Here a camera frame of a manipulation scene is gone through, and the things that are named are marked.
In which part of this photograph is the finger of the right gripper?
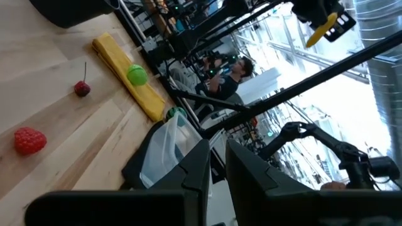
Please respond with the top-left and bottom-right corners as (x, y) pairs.
(323, 12), (357, 43)

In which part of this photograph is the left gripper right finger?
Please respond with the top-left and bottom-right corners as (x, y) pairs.
(225, 139), (402, 226)

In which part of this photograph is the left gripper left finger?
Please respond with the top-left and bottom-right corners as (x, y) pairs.
(24, 139), (210, 226)

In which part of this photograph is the yellow banana toy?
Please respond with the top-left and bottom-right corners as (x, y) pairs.
(305, 12), (339, 49)

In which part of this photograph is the striped green watermelon toy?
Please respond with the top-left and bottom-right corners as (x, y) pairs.
(165, 106), (188, 127)

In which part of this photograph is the light green lime toy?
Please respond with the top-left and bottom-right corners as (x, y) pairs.
(126, 63), (149, 87)

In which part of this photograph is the red raspberry toy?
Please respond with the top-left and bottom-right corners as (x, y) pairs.
(13, 126), (48, 156)

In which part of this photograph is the clear plastic tupperware container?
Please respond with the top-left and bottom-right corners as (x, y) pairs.
(139, 112), (204, 190)

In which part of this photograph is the seated person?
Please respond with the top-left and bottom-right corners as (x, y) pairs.
(169, 55), (256, 106)

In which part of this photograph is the yellow cloth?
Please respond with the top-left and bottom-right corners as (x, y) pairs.
(91, 32), (166, 123)

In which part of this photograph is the dark red cherry toy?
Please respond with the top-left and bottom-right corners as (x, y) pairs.
(73, 61), (92, 98)

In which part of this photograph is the leafy plant in black pot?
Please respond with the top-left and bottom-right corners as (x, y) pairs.
(29, 0), (121, 30)

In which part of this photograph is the black aluminium rig frame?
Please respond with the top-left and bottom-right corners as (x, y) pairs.
(103, 0), (402, 141)

